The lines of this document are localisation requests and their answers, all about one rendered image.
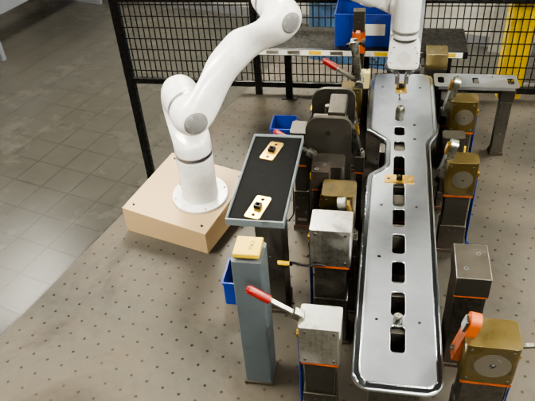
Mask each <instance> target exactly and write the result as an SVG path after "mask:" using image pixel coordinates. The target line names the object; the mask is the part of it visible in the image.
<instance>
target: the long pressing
mask: <svg viewBox="0 0 535 401"><path fill-rule="evenodd" d="M398 95H399V94H397V93H396V85H395V76H394V74H392V73H374V74H372V75H371V81H370V90H369V109H368V118H367V127H366V131H367V133H368V134H369V135H370V136H372V137H374V138H375V139H377V140H378V141H380V142H382V143H383V144H384V145H385V163H384V165H383V166H382V167H381V168H380V169H377V170H375V171H373V172H372V173H369V174H368V175H367V177H366V182H365V202H364V212H363V222H362V233H361V253H360V263H359V273H358V284H357V304H356V314H355V324H354V335H353V355H352V365H351V377H352V380H353V382H354V383H355V384H356V385H357V386H358V387H359V388H361V389H363V390H366V391H375V392H382V393H389V394H398V395H411V396H419V397H433V396H436V395H438V394H439V393H440V392H441V391H442V390H443V386H444V372H443V346H442V333H441V319H440V306H439V280H438V267H437V254H436V240H435V214H434V201H433V188H432V162H431V148H430V146H431V144H432V143H433V142H434V141H435V139H436V138H437V135H438V130H437V119H436V109H435V90H434V80H433V78H432V77H431V76H429V75H425V74H411V75H410V77H409V78H408V84H407V93H406V94H401V100H398V99H399V96H398ZM399 105H403V106H404V108H405V117H404V120H403V121H397V120H395V111H396V107H397V106H399ZM413 125H415V126H413ZM397 127H398V128H404V135H395V128H397ZM414 138H415V139H416V140H413V139H414ZM395 142H403V143H404V151H395V150H394V143H395ZM394 158H404V175H411V176H414V184H399V185H404V206H395V205H393V186H394V185H395V184H397V183H385V174H394ZM380 204H382V205H380ZM416 206H417V207H418V208H415V207H416ZM394 210H401V211H404V226H403V227H395V226H393V225H392V222H393V211H394ZM394 235H399V236H403V237H404V254H396V253H393V252H392V237H393V236H394ZM378 255H380V256H381V257H377V256H378ZM393 263H403V264H404V283H394V282H393V281H392V264H393ZM393 293H400V294H403V295H404V316H403V324H402V325H394V324H393V317H394V315H392V314H391V301H392V294H393ZM375 318H377V319H378V320H375ZM418 322H421V324H418ZM392 327H401V328H403V329H404V352H403V353H398V352H392V351H391V350H390V341H391V328H392Z"/></svg>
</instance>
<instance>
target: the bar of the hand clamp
mask: <svg viewBox="0 0 535 401"><path fill-rule="evenodd" d="M360 45H362V47H363V48H365V47H366V40H365V38H364V39H362V40H361V42H359V41H357V38H351V39H350V42H349V44H346V47H349V48H351V53H352V59H353V70H354V75H355V81H356V82H358V81H361V82H363V77H362V71H361V60H360V54H359V48H358V46H360Z"/></svg>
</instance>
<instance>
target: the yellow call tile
mask: <svg viewBox="0 0 535 401"><path fill-rule="evenodd" d="M263 243H264V238H262V237H250V236H237V239H236V243H235V246H234V248H233V252H232V257H235V258H246V259H259V258H260V253H261V250H262V246H263Z"/></svg>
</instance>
